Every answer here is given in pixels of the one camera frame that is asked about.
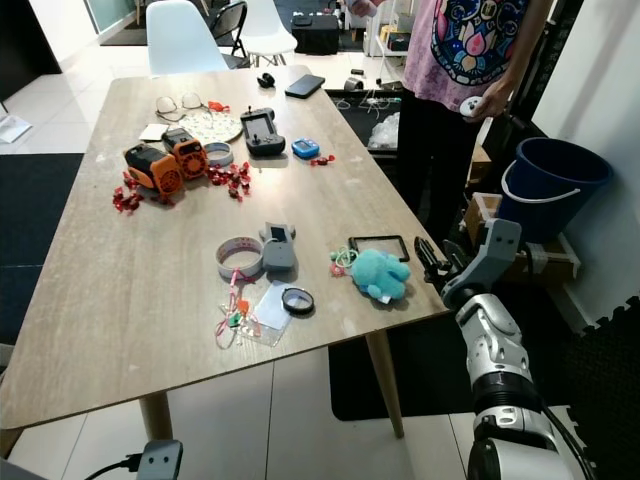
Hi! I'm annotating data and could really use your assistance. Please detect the black rectangular frame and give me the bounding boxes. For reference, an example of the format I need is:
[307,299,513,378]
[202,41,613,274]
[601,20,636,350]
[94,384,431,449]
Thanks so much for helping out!
[347,235,412,264]

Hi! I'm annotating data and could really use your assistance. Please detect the black folding chair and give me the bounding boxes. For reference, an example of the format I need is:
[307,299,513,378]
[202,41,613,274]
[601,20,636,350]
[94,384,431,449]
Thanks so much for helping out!
[210,0,250,70]

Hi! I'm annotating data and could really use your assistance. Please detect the person left hand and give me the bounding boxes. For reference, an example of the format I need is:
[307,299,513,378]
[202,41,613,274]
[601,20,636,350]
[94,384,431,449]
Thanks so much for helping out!
[479,80,514,121]

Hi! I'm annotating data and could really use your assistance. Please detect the black handheld remote controller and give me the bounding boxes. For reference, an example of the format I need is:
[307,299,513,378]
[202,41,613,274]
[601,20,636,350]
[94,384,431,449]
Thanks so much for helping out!
[240,107,287,159]

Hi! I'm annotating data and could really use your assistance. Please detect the wooden crate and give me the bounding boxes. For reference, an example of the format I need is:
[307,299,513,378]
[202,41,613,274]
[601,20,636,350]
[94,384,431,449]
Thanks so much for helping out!
[464,191,582,282]

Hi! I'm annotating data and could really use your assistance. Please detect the black foam floor mat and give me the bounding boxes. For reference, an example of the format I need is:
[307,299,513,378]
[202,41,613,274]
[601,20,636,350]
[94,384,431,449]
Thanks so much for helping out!
[328,290,640,422]

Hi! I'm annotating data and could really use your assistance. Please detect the light wooden table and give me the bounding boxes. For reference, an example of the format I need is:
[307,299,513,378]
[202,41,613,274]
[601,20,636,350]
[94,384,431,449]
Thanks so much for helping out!
[0,64,451,433]

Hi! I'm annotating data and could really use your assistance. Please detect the small orange black device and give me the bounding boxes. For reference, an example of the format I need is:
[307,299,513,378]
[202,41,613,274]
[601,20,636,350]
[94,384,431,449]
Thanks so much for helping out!
[163,127,210,182]

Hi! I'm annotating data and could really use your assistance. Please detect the grey handheld device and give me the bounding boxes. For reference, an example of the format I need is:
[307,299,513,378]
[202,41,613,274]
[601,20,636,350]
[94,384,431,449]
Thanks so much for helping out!
[260,222,299,272]

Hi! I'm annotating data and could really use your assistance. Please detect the teal plush keychain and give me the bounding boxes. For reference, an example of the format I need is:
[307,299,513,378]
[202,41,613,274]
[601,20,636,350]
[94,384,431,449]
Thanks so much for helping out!
[327,247,414,304]

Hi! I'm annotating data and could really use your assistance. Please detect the grey tape roll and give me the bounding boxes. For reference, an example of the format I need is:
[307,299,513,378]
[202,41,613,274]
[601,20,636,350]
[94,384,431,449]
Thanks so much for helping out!
[205,142,235,168]

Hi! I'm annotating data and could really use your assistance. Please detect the large orange black device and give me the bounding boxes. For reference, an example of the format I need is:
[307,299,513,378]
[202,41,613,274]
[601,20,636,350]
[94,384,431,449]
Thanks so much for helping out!
[124,143,184,194]

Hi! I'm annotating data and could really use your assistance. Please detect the white tape roll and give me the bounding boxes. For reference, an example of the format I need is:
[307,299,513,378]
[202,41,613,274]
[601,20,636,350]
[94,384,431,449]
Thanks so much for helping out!
[216,235,267,282]

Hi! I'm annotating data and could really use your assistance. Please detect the white paper sheet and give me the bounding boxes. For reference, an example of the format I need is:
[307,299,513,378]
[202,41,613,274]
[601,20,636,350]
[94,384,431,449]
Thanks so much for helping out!
[0,114,34,145]

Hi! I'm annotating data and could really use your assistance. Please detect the thin frame eyeglasses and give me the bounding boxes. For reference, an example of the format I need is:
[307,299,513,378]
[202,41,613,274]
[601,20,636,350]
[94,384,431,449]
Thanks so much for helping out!
[156,93,207,120]

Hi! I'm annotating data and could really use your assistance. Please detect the black floor rug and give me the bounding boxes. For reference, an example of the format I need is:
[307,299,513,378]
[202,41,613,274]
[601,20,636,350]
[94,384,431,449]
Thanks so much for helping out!
[0,152,87,347]

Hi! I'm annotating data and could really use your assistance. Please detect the black equipment case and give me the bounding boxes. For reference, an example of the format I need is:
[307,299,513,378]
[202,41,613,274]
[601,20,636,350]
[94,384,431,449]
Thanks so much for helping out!
[290,12,342,57]

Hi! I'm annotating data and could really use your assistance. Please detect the white plastic chair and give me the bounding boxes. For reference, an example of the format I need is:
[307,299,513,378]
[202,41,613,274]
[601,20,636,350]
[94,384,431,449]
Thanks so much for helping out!
[145,0,230,77]
[240,0,299,67]

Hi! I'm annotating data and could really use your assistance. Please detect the blue bucket with white handle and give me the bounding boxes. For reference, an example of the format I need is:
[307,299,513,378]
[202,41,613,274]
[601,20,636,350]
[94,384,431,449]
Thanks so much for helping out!
[499,137,614,245]

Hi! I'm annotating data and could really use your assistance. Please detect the white round controller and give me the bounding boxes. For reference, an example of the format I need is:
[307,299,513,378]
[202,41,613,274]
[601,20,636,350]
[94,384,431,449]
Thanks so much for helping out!
[459,97,486,120]

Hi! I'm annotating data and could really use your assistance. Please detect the red wrapped candy pile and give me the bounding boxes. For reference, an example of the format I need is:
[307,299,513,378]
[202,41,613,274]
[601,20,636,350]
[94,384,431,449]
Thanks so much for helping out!
[111,183,148,214]
[207,160,254,202]

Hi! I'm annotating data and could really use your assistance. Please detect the small blue timer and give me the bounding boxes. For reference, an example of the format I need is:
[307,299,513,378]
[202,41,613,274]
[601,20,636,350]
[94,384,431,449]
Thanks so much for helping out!
[292,138,322,162]

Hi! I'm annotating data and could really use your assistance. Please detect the black smartphone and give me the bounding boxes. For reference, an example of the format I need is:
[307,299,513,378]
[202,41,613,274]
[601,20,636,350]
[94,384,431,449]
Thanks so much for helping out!
[284,74,328,100]

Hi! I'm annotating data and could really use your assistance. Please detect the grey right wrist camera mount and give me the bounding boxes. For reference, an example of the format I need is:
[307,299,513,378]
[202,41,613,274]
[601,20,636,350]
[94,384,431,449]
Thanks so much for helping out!
[444,217,524,307]

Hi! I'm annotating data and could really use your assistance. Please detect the clear plastic card holder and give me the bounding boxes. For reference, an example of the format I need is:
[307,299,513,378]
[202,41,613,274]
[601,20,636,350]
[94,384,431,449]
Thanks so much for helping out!
[247,280,297,349]

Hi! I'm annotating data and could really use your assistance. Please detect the round patterned coaster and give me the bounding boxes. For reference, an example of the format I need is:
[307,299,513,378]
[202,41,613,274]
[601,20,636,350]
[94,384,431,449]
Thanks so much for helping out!
[179,112,244,145]

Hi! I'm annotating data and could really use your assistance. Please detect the person in pink shirt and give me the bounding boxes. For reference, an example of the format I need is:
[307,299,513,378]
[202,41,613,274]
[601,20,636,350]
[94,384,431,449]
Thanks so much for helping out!
[398,0,557,239]

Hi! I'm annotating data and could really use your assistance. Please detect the red green lanyard keys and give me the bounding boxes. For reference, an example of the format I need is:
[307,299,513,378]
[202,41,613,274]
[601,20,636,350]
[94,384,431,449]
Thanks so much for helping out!
[214,268,255,352]

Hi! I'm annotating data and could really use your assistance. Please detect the clear plastic bag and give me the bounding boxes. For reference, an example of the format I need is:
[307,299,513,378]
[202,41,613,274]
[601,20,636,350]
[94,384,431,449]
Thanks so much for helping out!
[367,111,404,152]

